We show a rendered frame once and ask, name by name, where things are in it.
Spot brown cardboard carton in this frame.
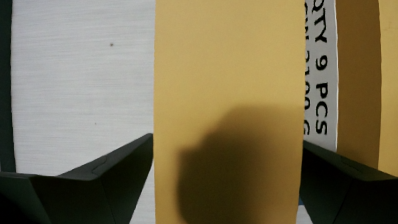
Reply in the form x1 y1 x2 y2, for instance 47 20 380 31
154 0 305 224
304 0 398 177

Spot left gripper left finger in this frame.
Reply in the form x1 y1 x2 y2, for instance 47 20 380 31
0 133 154 224

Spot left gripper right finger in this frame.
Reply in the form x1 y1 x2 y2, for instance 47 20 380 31
299 140 398 224

